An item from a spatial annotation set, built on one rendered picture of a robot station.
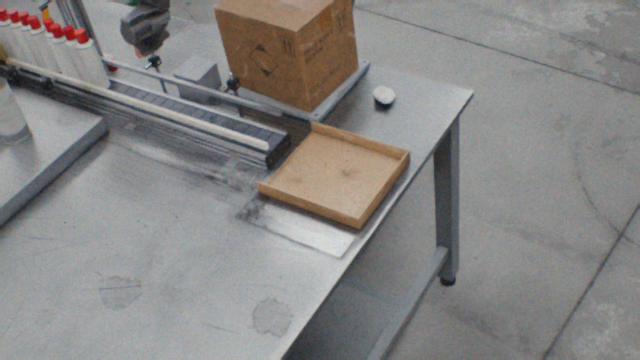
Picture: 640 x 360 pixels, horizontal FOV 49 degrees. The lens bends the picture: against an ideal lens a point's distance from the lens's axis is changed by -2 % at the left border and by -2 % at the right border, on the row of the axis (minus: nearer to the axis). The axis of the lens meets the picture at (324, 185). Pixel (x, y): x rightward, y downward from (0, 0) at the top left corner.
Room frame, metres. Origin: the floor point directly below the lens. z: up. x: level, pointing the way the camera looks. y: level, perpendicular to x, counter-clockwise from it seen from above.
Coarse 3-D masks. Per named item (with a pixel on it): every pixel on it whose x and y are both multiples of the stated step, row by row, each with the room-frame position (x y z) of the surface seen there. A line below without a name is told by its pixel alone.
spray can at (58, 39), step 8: (56, 24) 1.94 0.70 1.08; (56, 32) 1.92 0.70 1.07; (56, 40) 1.91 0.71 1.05; (64, 40) 1.91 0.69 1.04; (56, 48) 1.91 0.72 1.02; (64, 48) 1.91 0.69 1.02; (64, 56) 1.91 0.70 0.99; (64, 64) 1.91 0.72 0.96; (72, 64) 1.91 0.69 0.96; (72, 72) 1.91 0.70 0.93; (80, 80) 1.91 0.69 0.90
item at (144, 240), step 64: (0, 0) 2.72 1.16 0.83; (128, 64) 2.05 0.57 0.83; (384, 128) 1.50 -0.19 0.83; (448, 128) 1.46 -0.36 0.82; (64, 192) 1.48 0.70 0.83; (128, 192) 1.43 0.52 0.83; (192, 192) 1.38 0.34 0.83; (256, 192) 1.34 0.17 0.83; (0, 256) 1.28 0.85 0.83; (64, 256) 1.24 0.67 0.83; (128, 256) 1.20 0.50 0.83; (192, 256) 1.16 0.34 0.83; (256, 256) 1.13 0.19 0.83; (320, 256) 1.09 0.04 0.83; (0, 320) 1.07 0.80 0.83; (64, 320) 1.03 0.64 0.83; (128, 320) 1.00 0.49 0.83; (192, 320) 0.97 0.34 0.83; (256, 320) 0.94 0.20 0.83
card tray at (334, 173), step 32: (320, 128) 1.52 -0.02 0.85; (288, 160) 1.43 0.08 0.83; (320, 160) 1.41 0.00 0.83; (352, 160) 1.39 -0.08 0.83; (384, 160) 1.37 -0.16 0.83; (288, 192) 1.28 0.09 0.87; (320, 192) 1.29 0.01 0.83; (352, 192) 1.27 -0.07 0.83; (384, 192) 1.24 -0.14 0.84; (352, 224) 1.16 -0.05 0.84
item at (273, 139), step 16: (112, 80) 1.90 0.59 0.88; (96, 96) 1.83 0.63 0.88; (128, 96) 1.80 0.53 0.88; (144, 96) 1.78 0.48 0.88; (160, 96) 1.77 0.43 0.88; (144, 112) 1.70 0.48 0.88; (192, 112) 1.66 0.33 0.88; (208, 112) 1.64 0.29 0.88; (192, 128) 1.59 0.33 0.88; (240, 128) 1.55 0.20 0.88; (256, 128) 1.53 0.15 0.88; (240, 144) 1.48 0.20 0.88; (272, 144) 1.46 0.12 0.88
